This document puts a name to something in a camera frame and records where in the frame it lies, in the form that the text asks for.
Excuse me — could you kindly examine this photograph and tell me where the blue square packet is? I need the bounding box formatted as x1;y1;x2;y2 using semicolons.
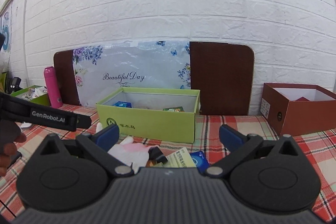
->
113;101;132;108

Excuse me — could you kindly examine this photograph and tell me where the green printed small box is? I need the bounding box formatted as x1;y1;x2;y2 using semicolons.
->
163;106;184;112

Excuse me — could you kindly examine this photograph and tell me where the pink thermos bottle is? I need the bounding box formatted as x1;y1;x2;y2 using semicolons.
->
44;67;63;109

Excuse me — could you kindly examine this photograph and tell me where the blue medicine box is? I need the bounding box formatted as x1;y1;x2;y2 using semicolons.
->
190;151;210;173

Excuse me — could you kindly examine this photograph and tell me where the red plaid bed sheet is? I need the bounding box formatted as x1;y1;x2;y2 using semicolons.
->
1;105;335;221

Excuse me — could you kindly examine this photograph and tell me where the dark brown headboard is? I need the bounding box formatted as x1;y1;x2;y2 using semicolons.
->
53;41;255;117

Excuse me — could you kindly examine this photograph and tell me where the green open shoe box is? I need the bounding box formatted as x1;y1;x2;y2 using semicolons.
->
96;87;201;143

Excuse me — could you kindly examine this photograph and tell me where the black tape roll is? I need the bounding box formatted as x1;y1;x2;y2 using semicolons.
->
146;147;168;167

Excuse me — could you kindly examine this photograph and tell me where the white pink glove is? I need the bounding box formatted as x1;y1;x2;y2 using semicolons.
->
96;122;158;174

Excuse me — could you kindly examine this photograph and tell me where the green box lid tray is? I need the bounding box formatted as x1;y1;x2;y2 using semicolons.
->
11;85;51;106

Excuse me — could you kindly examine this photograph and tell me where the floral Beautiful Day plastic bag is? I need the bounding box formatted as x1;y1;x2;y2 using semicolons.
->
72;40;191;107

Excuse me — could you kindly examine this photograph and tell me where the person's left hand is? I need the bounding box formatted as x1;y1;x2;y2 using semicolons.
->
1;120;26;176

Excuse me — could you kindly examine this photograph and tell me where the brown open cardboard box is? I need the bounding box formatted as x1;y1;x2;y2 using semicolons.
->
260;83;336;136

